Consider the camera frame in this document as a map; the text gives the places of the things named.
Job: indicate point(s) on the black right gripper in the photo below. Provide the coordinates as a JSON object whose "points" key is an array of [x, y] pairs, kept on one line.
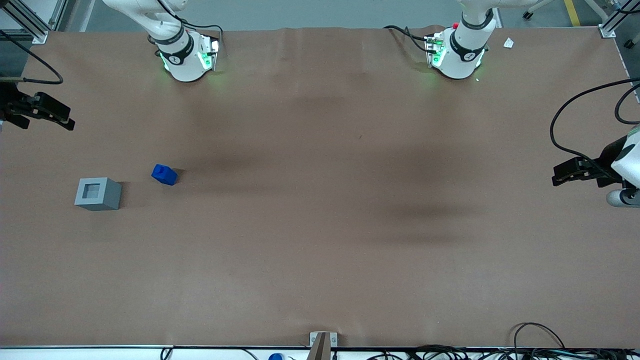
{"points": [[10, 101]]}

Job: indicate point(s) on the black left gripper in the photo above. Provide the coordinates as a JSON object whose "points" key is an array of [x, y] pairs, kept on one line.
{"points": [[605, 161]]}

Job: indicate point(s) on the blue plastic insert part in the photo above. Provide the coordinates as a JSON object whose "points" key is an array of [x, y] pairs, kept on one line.
{"points": [[164, 175]]}

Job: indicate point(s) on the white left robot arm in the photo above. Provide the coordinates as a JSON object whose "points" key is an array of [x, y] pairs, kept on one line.
{"points": [[462, 55]]}

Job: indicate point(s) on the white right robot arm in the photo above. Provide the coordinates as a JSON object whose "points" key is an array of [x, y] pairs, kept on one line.
{"points": [[182, 60]]}

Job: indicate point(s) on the gray square base block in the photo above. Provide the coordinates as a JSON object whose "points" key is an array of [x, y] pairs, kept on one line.
{"points": [[107, 197]]}

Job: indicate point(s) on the white paper scrap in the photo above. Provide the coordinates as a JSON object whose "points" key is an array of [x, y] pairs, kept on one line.
{"points": [[508, 43]]}

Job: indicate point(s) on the grey cart leg with caster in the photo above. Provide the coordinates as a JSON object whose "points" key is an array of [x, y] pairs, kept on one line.
{"points": [[537, 7]]}

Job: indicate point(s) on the brown table cover sheet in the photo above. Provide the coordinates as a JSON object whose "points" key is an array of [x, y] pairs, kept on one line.
{"points": [[320, 225]]}

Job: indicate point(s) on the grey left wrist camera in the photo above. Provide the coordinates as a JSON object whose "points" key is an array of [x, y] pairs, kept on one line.
{"points": [[622, 198]]}

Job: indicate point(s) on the aluminium frame post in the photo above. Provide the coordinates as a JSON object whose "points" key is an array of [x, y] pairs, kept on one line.
{"points": [[612, 25], [30, 22]]}

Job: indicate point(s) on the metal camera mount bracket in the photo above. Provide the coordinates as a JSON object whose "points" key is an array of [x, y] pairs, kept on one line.
{"points": [[320, 345]]}

